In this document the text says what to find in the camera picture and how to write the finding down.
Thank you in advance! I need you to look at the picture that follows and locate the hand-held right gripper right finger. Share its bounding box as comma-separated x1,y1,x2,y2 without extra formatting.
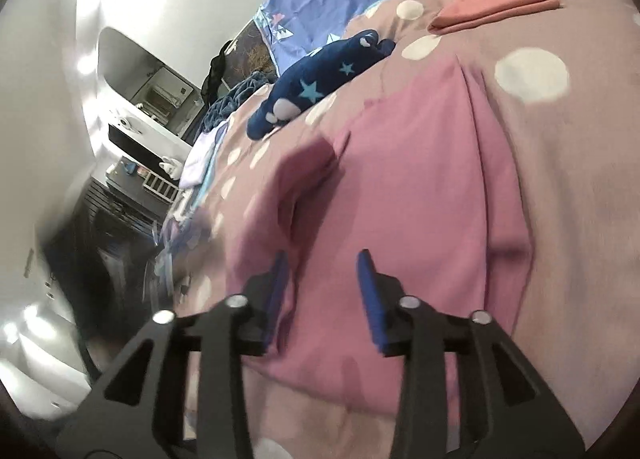
356,249,587,459

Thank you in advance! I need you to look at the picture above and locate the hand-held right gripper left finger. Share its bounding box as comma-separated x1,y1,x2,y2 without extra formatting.
55,251,290,459

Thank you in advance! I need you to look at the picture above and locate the pink garment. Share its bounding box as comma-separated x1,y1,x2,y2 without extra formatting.
225,56,540,422

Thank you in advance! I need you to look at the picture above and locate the white cloth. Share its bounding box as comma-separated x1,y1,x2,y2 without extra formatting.
179,120,232,190

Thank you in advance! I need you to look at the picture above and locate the dark cabinet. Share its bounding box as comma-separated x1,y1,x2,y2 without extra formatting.
75,161,183,290

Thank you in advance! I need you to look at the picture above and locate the teal knitted blanket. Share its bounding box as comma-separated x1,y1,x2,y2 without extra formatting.
199,71,277,136

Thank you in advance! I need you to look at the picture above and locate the white vanity table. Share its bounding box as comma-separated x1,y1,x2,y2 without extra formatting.
101,106,194,166

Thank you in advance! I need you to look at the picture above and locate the navy star-print garment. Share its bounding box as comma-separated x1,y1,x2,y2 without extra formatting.
246,30,397,141

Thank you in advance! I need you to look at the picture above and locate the black hanging bag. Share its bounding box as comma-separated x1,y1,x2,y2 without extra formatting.
201,40,237,100

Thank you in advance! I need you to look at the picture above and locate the dark headboard panel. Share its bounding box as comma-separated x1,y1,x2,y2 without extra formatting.
222,20,277,90

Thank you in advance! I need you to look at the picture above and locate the brown polka-dot blanket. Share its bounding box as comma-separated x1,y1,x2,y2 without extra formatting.
167,0,640,459

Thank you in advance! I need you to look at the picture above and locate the coral folded garment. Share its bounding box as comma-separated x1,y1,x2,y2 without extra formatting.
427,0,562,36

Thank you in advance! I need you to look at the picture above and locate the wall mirror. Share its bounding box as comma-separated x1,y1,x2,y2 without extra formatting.
96,27,204,136

